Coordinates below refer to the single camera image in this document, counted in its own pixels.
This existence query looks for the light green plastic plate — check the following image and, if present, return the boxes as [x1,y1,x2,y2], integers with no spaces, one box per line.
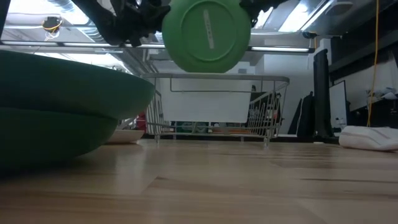
[161,0,252,74]

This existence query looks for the black leaning case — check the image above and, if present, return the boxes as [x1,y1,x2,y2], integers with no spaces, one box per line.
[287,91,315,138]

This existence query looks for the white board panel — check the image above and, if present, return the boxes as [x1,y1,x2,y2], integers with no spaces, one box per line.
[329,80,348,129]

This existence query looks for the grey wire dish rack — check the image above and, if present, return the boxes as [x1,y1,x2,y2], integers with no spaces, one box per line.
[141,73,290,147]

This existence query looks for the long ceiling light track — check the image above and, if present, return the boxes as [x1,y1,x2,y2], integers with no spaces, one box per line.
[0,40,315,54]

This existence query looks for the red container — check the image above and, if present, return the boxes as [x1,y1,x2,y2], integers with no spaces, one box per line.
[136,111,147,133]

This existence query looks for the yellow hanging cable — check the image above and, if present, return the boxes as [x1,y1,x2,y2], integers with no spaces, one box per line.
[366,0,380,128]

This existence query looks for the black table edge rail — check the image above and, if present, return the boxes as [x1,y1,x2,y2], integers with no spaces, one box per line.
[144,133,341,144]

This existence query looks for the white plastic utensil caddy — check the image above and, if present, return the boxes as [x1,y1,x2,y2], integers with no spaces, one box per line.
[159,77,252,124]

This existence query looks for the black upright post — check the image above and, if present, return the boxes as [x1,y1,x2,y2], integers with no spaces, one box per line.
[313,49,334,138]

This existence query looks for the dark green plastic plate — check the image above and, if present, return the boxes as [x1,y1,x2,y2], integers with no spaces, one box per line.
[0,107,119,170]

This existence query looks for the white folded towel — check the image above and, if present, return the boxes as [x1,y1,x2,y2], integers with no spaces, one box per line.
[338,125,398,152]

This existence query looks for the black ceiling device yellow wire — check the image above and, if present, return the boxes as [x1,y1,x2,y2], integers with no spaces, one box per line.
[42,16,63,41]

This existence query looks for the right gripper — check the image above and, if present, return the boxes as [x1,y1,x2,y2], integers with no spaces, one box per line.
[239,0,290,19]

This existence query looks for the white ceramic plate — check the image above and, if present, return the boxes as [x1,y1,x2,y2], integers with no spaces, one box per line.
[105,129,146,144]

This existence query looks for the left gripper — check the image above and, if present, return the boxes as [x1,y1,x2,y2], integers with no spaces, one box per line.
[108,0,171,47]

